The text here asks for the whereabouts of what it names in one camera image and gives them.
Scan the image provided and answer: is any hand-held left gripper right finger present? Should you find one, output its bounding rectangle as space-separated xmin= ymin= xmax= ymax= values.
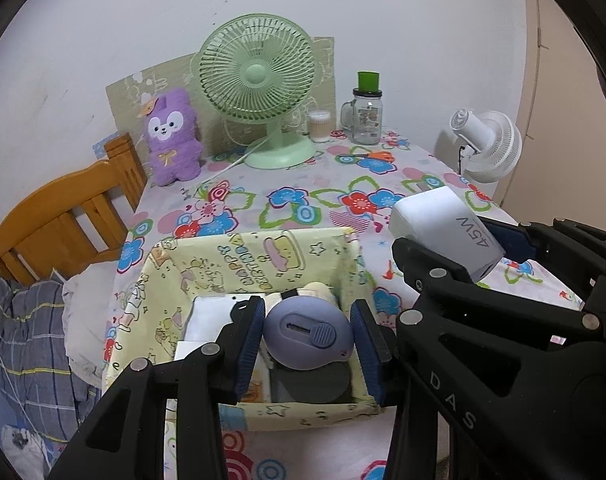
xmin=349 ymin=300 xmax=404 ymax=408

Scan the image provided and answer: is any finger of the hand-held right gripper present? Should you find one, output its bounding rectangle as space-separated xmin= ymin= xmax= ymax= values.
xmin=482 ymin=216 xmax=606 ymax=307
xmin=391 ymin=236 xmax=604 ymax=342

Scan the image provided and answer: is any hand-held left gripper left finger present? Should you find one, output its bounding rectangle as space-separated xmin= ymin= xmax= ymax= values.
xmin=48 ymin=295 xmax=265 ymax=480

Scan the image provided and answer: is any white plug adapter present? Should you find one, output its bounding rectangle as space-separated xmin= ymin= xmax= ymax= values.
xmin=185 ymin=295 xmax=256 ymax=343

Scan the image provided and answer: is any purple oval gadget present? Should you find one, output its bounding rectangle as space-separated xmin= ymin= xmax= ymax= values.
xmin=262 ymin=294 xmax=356 ymax=372

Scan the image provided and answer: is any white square charger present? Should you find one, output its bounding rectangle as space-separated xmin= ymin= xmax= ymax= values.
xmin=388 ymin=186 xmax=508 ymax=285

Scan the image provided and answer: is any cream bear-print gadget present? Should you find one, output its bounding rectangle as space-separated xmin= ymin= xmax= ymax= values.
xmin=303 ymin=282 xmax=338 ymax=307

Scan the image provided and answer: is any yellow printed fabric storage box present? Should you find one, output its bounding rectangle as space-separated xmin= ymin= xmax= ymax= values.
xmin=106 ymin=227 xmax=386 ymax=433

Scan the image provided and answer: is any white circulator fan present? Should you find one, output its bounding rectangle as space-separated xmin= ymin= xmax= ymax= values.
xmin=435 ymin=107 xmax=524 ymax=185

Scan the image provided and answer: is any beige door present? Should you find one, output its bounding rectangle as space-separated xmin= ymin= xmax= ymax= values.
xmin=498 ymin=0 xmax=606 ymax=231

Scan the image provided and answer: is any white pillow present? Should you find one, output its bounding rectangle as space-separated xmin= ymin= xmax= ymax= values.
xmin=62 ymin=260 xmax=129 ymax=386

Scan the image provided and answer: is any glass mug jar green lid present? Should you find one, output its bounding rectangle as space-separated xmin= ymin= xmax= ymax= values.
xmin=339 ymin=71 xmax=385 ymax=145

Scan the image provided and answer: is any cotton swab container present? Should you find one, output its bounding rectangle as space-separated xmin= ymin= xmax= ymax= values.
xmin=307 ymin=110 xmax=332 ymax=143

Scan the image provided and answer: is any grey plaid bedding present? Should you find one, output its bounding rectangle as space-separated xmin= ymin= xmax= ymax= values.
xmin=0 ymin=275 xmax=101 ymax=443

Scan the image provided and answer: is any purple plush toy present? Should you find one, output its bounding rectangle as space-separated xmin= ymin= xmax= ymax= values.
xmin=142 ymin=87 xmax=204 ymax=187

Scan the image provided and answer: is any light printed cloth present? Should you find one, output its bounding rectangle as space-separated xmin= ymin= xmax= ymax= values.
xmin=0 ymin=422 xmax=51 ymax=480

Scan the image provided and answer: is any wooden bed headboard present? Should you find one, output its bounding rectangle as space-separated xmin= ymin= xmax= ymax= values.
xmin=0 ymin=132 xmax=149 ymax=286

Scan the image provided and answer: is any green desk fan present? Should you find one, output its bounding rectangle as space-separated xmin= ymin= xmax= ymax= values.
xmin=190 ymin=15 xmax=316 ymax=170

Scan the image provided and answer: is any green patterned backboard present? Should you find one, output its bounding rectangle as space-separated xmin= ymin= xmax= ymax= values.
xmin=106 ymin=36 xmax=336 ymax=161

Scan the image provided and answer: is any white fan power cord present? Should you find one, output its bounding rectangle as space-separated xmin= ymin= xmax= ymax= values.
xmin=195 ymin=137 xmax=270 ymax=197

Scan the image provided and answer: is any blue wall sticker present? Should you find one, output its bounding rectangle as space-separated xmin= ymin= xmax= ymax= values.
xmin=93 ymin=130 xmax=129 ymax=156

